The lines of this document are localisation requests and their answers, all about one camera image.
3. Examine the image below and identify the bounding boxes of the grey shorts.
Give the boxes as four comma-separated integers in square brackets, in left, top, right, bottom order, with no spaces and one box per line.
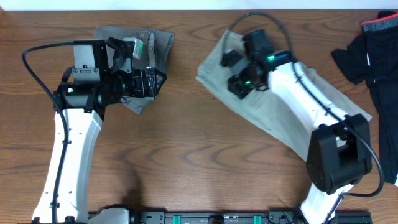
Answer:
[92,26,175,115]

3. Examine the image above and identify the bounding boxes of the beige shorts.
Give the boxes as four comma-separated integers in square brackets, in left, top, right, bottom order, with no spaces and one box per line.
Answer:
[195,29,373,162]

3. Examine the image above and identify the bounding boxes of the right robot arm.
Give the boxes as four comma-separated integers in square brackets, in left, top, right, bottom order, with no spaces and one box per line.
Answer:
[220,30,373,223]

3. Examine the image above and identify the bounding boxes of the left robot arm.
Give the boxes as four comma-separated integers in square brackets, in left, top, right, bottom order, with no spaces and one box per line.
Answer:
[32,37,166,223]

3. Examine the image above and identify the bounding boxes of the dark garment red trim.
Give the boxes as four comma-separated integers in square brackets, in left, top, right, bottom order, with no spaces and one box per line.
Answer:
[331,11,397,185]

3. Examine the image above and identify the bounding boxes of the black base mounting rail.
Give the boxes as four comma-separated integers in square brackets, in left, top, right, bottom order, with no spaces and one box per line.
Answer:
[88,203,373,224]

